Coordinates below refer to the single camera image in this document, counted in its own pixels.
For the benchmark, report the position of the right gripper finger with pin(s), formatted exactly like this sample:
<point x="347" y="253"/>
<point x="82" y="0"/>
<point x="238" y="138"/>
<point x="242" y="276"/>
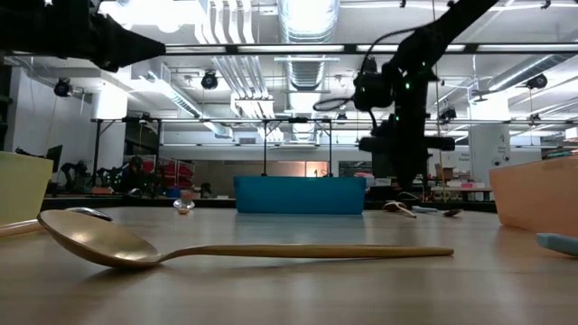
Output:
<point x="414" y="164"/>
<point x="398" y="164"/>

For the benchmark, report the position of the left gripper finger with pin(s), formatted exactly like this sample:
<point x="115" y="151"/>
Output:
<point x="122" y="45"/>

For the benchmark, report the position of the gold metal spoon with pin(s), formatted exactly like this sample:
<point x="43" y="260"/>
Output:
<point x="104" y="244"/>
<point x="394" y="206"/>

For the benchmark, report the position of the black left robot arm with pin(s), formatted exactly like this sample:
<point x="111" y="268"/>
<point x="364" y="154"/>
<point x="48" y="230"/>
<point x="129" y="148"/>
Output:
<point x="6" y="27"/>

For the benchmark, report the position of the black background robot arm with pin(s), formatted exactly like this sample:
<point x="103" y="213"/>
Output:
<point x="110" y="177"/>
<point x="74" y="173"/>

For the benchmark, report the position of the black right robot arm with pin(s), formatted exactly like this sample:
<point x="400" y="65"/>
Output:
<point x="420" y="45"/>

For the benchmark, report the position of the black monitor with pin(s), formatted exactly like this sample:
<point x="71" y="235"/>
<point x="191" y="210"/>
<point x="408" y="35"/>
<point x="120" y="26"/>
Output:
<point x="378" y="164"/>

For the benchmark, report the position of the cardboard box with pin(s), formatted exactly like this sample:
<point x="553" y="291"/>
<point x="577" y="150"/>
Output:
<point x="446" y="173"/>

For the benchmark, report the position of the blue plastic bin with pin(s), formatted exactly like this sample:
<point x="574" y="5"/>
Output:
<point x="298" y="194"/>

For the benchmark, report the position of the orange plastic bin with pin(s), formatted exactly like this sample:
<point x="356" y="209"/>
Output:
<point x="537" y="198"/>

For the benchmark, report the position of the black horizontal beam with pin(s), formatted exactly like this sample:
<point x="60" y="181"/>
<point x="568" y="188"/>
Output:
<point x="519" y="48"/>

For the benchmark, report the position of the yellow plastic bin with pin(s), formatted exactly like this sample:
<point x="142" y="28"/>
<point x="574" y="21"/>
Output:
<point x="22" y="189"/>

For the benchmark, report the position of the black ceiling-hung camera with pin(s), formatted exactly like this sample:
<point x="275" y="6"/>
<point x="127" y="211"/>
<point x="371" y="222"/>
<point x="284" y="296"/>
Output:
<point x="209" y="80"/>
<point x="63" y="87"/>
<point x="447" y="115"/>
<point x="537" y="81"/>

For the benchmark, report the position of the black background station frame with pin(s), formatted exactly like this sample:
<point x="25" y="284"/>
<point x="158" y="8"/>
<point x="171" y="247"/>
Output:
<point x="97" y="149"/>

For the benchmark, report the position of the silver ventilation duct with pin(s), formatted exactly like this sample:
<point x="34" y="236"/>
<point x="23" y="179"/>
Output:
<point x="307" y="74"/>

